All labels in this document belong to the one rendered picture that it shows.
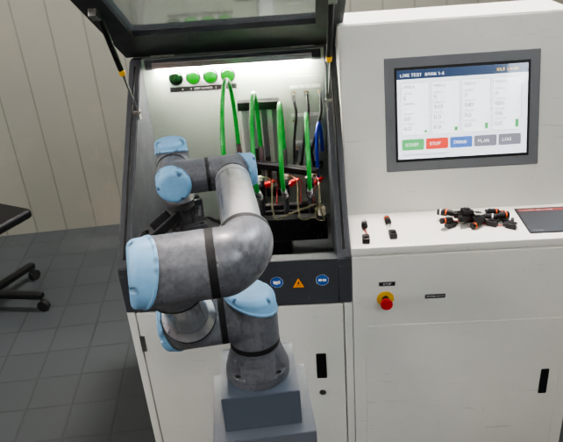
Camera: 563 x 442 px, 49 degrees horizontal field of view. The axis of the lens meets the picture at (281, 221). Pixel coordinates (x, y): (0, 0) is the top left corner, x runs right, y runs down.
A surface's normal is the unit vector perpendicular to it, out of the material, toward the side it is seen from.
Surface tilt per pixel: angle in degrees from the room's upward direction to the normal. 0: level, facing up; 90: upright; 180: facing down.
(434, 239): 0
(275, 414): 90
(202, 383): 90
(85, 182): 90
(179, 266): 55
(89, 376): 0
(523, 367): 90
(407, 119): 76
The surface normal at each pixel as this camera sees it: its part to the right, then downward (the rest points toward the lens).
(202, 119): -0.02, 0.46
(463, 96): -0.04, 0.23
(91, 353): -0.07, -0.89
